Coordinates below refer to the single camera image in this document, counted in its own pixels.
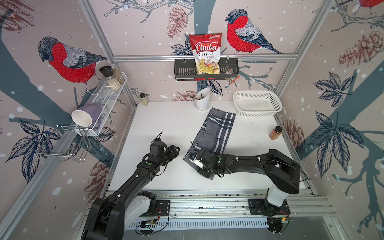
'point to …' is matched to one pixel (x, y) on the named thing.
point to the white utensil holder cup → (202, 99)
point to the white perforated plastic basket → (250, 103)
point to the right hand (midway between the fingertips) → (200, 166)
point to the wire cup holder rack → (68, 157)
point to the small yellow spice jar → (144, 99)
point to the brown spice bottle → (275, 133)
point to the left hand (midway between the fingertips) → (179, 147)
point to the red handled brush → (229, 85)
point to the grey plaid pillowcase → (217, 134)
